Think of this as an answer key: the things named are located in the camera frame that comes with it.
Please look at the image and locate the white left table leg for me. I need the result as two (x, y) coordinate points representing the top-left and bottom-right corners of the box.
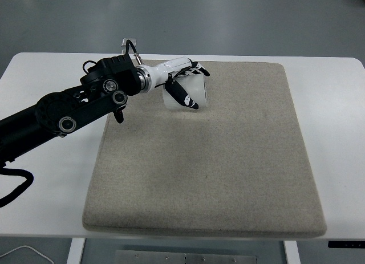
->
(66, 238), (86, 264)

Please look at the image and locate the black desk control panel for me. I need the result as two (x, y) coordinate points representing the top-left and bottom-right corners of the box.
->
(327, 241), (365, 249)

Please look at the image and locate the small clear floor plate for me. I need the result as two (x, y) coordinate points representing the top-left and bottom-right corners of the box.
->
(121, 38), (137, 47)

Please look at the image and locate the white cable on floor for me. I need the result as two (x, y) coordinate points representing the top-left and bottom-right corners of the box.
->
(0, 245), (54, 264)

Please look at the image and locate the white table leg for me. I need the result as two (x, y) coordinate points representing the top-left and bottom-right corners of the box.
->
(66, 238), (86, 264)
(283, 241), (301, 264)

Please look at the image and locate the white right table leg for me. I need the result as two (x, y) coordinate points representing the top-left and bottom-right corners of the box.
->
(283, 241), (301, 264)

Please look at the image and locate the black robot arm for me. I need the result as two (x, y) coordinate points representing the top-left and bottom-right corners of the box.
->
(1, 55), (141, 166)

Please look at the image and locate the white ribbed cup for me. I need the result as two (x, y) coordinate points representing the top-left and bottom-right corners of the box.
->
(163, 74), (208, 111)

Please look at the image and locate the black braided cable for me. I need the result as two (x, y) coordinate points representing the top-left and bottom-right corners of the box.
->
(0, 168), (35, 208)

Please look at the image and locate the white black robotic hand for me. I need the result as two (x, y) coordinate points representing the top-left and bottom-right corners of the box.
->
(136, 57), (210, 95)

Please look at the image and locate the beige fabric mat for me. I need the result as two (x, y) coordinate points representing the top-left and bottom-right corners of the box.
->
(83, 62), (327, 238)

